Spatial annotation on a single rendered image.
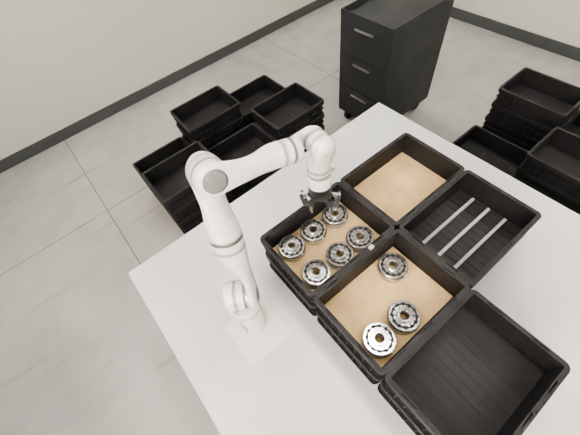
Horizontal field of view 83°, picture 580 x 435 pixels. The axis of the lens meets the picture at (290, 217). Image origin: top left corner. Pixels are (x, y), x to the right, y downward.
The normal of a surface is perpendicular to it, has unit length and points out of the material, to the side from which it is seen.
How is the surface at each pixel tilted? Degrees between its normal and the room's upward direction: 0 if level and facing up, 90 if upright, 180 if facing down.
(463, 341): 0
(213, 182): 71
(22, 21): 90
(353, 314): 0
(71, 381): 0
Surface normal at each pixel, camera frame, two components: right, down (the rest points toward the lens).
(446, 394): -0.11, -0.56
